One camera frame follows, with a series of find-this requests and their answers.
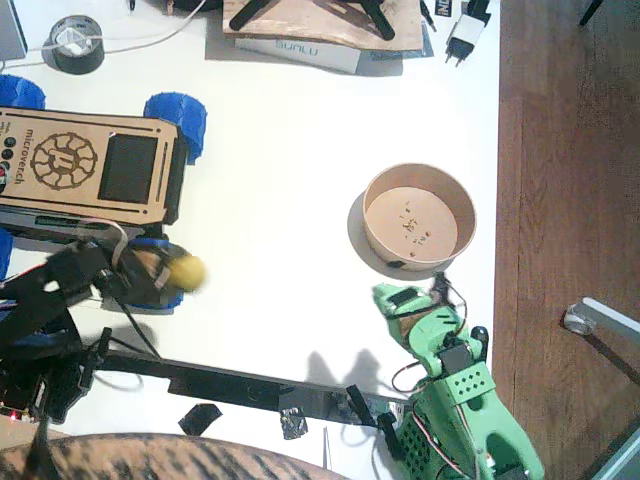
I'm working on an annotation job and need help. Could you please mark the yellow ball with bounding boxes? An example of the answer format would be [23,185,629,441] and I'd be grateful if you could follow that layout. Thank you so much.
[168,254,208,293]

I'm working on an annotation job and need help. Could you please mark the brown paper bowl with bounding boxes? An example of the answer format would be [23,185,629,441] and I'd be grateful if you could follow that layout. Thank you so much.
[360,162,478,273]

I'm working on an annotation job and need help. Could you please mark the black table clamp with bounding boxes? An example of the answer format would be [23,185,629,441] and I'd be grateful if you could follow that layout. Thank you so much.
[78,327,114,392]
[346,384,407,460]

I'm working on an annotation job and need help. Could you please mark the wooden rover body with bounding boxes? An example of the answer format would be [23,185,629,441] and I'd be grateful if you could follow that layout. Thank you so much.
[0,105,190,246]

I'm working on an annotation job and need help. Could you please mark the flat black tape piece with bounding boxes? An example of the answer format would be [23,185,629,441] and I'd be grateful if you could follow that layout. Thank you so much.
[178,402,223,437]

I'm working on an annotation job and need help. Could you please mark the crumpled black tape piece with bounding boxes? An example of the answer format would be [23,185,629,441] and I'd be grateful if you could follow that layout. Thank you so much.
[278,407,308,441]

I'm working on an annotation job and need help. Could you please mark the striped round stool seat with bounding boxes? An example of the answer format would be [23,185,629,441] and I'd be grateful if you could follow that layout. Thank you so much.
[0,433,351,480]

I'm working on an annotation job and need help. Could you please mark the grey office chair leg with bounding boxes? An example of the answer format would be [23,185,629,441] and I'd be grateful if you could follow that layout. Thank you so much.
[564,297,640,351]

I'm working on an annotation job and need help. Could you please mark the white SUNLU box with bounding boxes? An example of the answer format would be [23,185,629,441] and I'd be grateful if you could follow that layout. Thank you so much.
[234,34,362,75]

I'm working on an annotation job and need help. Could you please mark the dark blue flat book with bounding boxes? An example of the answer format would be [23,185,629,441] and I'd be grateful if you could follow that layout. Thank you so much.
[360,22,435,62]

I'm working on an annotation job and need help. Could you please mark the black tripod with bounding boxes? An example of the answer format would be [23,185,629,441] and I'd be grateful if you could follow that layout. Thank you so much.
[228,0,397,42]

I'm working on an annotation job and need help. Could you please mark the wooden board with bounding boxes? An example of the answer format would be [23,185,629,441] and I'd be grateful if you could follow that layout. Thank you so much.
[222,0,425,53]

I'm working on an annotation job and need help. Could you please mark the black white power adapter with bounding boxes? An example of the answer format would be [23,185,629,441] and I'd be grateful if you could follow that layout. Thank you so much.
[443,0,494,69]

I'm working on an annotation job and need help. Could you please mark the grey laptop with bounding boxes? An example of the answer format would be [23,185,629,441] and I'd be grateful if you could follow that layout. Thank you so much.
[0,0,29,61]

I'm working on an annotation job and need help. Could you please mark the black slanted furniture leg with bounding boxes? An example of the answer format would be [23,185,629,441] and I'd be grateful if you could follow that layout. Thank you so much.
[579,0,604,27]

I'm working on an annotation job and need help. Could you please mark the black duct tape roll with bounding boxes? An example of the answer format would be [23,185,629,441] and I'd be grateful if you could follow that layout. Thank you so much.
[42,14,106,76]

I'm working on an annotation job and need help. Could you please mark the white cable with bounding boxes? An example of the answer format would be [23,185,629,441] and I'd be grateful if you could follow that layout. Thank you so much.
[0,0,209,71]

